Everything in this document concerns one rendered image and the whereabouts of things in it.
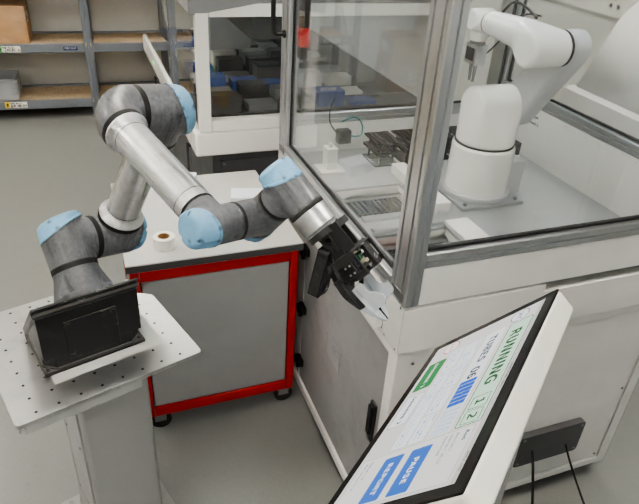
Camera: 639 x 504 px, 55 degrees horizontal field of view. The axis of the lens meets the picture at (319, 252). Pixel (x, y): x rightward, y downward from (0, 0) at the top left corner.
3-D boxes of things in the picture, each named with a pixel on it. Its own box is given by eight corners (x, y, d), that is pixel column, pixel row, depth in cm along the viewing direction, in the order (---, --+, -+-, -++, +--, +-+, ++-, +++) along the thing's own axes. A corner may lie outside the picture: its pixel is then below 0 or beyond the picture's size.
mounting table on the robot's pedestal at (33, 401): (26, 463, 137) (15, 427, 131) (-22, 355, 167) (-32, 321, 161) (204, 384, 162) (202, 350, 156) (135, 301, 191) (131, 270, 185)
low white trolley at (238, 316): (147, 438, 226) (124, 267, 187) (130, 336, 275) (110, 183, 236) (295, 405, 245) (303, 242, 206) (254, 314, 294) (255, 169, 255)
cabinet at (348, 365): (366, 551, 193) (397, 359, 152) (273, 347, 274) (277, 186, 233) (601, 475, 224) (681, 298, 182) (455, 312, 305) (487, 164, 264)
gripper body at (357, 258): (370, 276, 110) (328, 224, 109) (340, 296, 115) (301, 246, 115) (388, 258, 115) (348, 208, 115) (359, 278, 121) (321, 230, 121)
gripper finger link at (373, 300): (396, 318, 111) (365, 279, 111) (375, 330, 115) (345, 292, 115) (403, 310, 114) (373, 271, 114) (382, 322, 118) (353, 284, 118)
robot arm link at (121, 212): (72, 236, 166) (125, 71, 132) (122, 226, 176) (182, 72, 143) (93, 269, 162) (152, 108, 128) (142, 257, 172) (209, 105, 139)
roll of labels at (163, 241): (154, 241, 201) (153, 231, 198) (175, 240, 202) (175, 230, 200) (153, 252, 195) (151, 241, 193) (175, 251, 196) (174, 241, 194)
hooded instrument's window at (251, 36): (197, 131, 248) (191, 14, 224) (144, 34, 389) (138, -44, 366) (441, 114, 285) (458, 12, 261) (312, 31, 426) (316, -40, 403)
